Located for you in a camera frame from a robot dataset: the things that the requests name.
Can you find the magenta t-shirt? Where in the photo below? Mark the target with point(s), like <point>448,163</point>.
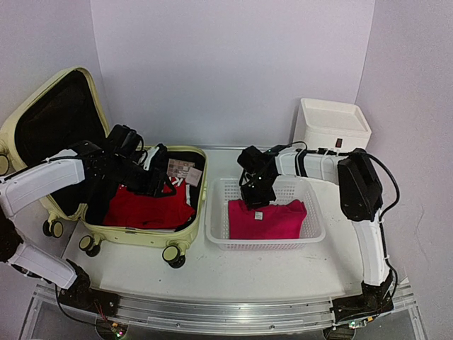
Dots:
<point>270,222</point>

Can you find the small pink card box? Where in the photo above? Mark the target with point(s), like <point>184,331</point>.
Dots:
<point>193,176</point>

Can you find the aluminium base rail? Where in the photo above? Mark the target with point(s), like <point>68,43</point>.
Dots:
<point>54,315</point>

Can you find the pale green hard-shell suitcase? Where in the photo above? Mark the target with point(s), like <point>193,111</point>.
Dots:
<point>51,140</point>

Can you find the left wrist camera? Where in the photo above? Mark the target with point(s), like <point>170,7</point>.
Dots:
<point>157,159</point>

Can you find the white plastic mesh basket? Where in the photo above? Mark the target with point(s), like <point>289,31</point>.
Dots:
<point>287,189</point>

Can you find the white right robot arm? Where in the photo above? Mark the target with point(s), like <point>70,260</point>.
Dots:
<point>361,202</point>

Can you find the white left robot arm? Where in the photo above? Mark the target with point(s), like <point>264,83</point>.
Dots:
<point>81,162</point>

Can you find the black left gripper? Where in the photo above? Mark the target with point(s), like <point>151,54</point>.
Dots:
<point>156,190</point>

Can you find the white printed t-shirt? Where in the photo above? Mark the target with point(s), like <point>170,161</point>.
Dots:
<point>192,196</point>

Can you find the white three-drawer storage cabinet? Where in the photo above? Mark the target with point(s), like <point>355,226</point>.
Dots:
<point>331,125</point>

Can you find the red t-shirt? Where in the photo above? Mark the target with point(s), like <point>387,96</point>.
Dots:
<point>127,209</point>

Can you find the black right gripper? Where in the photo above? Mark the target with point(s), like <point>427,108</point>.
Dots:
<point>251,203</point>

